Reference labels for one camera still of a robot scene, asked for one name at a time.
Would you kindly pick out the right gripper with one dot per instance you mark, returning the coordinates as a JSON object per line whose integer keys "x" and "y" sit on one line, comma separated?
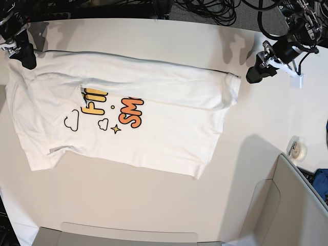
{"x": 21, "y": 49}

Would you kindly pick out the grey partition panel bottom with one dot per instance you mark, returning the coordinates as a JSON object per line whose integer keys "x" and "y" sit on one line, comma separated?
{"x": 78, "y": 234}

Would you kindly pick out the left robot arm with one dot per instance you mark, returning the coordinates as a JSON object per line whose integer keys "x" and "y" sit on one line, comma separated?
{"x": 305, "y": 29}

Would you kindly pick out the black keyboard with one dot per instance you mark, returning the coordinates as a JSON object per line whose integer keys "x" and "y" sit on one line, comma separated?
{"x": 310, "y": 176}

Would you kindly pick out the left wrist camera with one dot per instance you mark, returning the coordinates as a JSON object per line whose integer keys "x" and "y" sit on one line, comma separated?
{"x": 297, "y": 81}

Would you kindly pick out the grey partition panel right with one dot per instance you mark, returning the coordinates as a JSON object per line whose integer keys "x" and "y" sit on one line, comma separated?
{"x": 285, "y": 210}

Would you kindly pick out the white printed t-shirt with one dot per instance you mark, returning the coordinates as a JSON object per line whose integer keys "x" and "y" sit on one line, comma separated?
{"x": 142, "y": 113}

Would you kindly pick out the clear tape roll dispenser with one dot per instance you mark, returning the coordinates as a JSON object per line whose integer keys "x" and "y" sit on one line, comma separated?
{"x": 296, "y": 149}

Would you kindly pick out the grey partition panel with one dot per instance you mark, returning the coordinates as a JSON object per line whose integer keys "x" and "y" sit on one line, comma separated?
{"x": 285, "y": 210}
{"x": 78, "y": 234}

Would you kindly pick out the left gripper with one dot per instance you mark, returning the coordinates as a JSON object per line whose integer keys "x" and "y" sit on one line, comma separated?
{"x": 279, "y": 56}

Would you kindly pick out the blue cloth item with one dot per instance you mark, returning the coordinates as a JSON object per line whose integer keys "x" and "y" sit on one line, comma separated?
{"x": 320, "y": 183}

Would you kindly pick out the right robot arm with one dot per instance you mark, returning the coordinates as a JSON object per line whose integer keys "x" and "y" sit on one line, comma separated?
{"x": 14, "y": 20}

